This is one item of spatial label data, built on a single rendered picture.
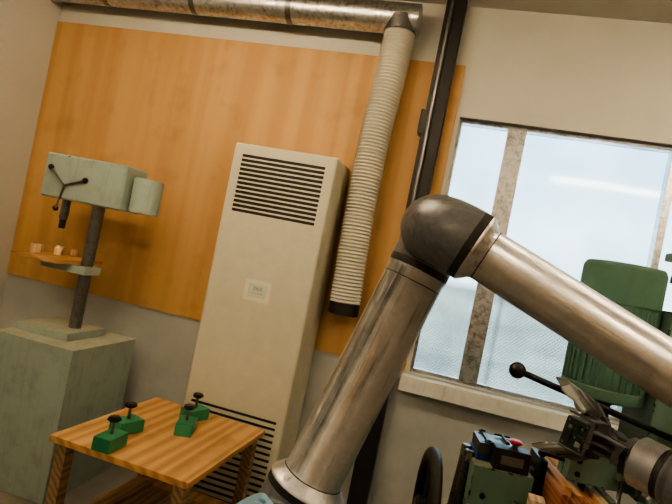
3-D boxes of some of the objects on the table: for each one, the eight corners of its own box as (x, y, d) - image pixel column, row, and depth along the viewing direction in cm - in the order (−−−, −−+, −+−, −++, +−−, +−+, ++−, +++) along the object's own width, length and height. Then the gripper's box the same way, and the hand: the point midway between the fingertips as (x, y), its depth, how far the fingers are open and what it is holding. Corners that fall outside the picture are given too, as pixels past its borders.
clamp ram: (499, 477, 131) (506, 441, 131) (529, 484, 130) (537, 448, 130) (507, 493, 122) (515, 454, 122) (540, 501, 121) (548, 462, 121)
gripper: (641, 404, 92) (543, 361, 108) (602, 511, 92) (510, 452, 108) (662, 409, 97) (565, 367, 113) (625, 511, 97) (534, 454, 113)
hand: (545, 410), depth 112 cm, fingers open, 14 cm apart
